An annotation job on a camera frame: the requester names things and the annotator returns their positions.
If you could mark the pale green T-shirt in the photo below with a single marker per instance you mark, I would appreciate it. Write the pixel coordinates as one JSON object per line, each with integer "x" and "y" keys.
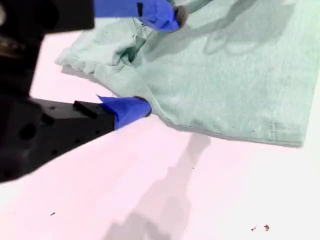
{"x": 225, "y": 75}

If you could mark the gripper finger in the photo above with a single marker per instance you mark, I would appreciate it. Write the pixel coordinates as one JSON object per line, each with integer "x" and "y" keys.
{"x": 155, "y": 12}
{"x": 75, "y": 125}

